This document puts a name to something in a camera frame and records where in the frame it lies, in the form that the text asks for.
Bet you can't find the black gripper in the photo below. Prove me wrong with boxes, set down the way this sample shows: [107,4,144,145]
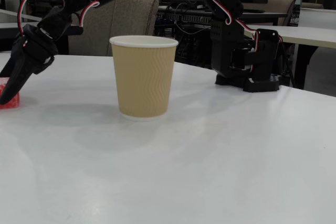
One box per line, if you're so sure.
[0,24,59,105]

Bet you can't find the red sugar-coated cube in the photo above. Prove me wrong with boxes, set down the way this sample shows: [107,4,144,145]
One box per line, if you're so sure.
[0,77,20,110]

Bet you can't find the tan ripple paper cup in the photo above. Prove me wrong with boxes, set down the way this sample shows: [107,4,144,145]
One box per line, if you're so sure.
[109,35,179,122]

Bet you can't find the dark-edged grey table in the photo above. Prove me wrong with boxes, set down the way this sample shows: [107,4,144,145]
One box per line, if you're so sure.
[0,8,84,53]

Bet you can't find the beige fabric chair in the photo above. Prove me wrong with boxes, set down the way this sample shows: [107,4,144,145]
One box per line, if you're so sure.
[67,0,160,57]

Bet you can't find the tan office chair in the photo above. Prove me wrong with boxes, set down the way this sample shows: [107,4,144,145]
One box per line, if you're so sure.
[301,2,324,9]
[248,0,297,27]

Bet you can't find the white table dark legs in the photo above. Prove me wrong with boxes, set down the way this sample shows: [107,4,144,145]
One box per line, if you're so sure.
[246,24,336,90]

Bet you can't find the white desk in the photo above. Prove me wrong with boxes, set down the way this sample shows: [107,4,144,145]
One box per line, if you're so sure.
[298,7,336,29]

